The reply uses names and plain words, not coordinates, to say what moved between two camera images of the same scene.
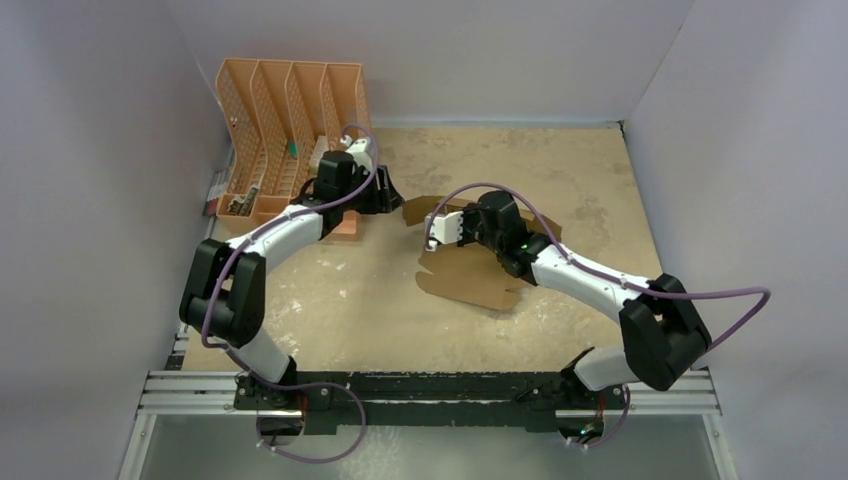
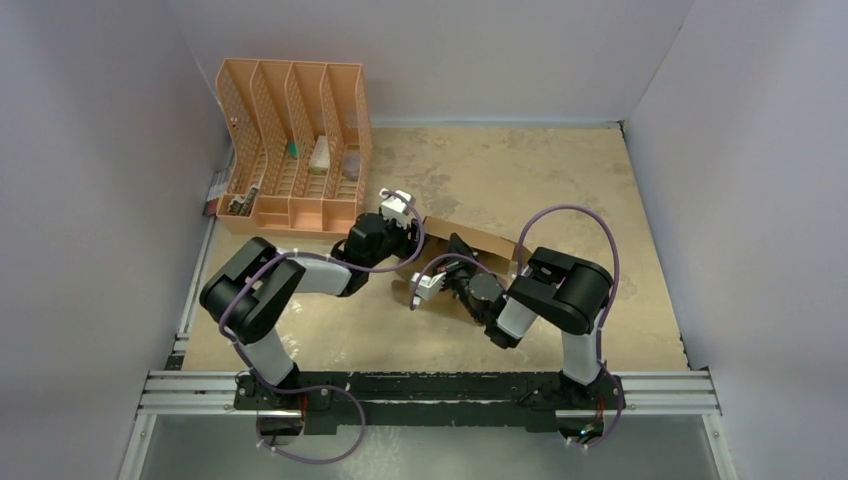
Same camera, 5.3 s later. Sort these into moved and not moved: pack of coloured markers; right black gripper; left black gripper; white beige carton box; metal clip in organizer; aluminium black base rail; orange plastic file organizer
Moved: left black gripper; right black gripper
Not moved: metal clip in organizer; aluminium black base rail; pack of coloured markers; white beige carton box; orange plastic file organizer
